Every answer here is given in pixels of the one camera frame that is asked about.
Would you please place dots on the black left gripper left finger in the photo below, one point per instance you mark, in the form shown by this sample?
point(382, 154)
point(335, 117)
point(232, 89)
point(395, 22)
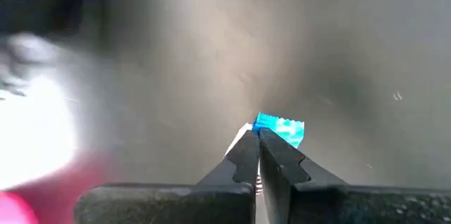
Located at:
point(243, 167)

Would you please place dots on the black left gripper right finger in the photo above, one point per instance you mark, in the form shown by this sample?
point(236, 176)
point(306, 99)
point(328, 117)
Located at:
point(282, 167)

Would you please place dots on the white blue Hershey's bar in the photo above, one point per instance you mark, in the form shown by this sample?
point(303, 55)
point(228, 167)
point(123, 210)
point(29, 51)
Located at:
point(285, 130)

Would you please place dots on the pink plastic bucket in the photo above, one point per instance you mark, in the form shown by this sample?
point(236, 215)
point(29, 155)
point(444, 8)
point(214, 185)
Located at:
point(14, 213)

